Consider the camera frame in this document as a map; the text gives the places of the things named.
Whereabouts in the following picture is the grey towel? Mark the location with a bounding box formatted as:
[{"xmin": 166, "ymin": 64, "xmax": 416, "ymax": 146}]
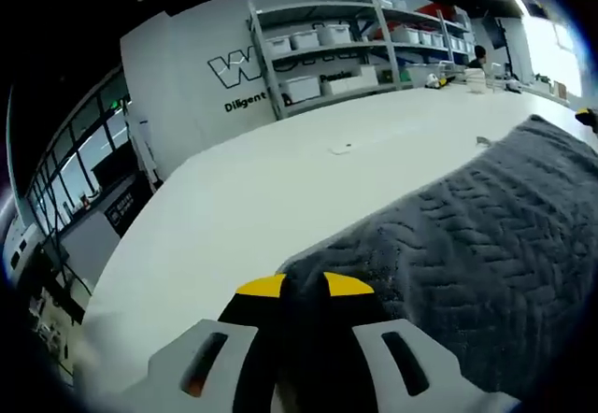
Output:
[{"xmin": 279, "ymin": 113, "xmax": 598, "ymax": 395}]

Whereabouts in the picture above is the idle yellow tipped gripper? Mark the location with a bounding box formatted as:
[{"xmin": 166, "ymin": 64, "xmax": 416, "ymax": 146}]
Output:
[{"xmin": 422, "ymin": 72, "xmax": 452, "ymax": 91}]

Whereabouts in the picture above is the black cabinet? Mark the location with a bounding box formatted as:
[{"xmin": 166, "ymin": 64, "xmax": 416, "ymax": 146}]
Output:
[{"xmin": 103, "ymin": 177, "xmax": 158, "ymax": 239}]

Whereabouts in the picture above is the grey metal shelf rack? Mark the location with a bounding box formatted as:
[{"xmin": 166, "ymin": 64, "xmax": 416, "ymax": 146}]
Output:
[{"xmin": 246, "ymin": 0, "xmax": 478, "ymax": 121}]

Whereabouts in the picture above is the row of white storage bins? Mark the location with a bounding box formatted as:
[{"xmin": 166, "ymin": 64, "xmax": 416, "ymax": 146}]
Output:
[{"xmin": 265, "ymin": 0, "xmax": 476, "ymax": 104}]

